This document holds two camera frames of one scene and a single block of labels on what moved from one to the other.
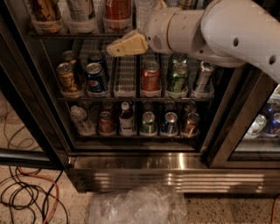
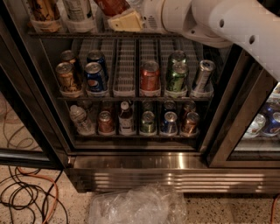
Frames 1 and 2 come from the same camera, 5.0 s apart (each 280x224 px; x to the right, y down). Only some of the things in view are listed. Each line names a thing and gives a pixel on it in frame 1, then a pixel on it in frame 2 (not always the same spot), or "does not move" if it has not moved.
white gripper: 157,31 to 150,15
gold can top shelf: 44,10 does not move
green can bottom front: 148,123 does not move
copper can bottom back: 189,108 does not move
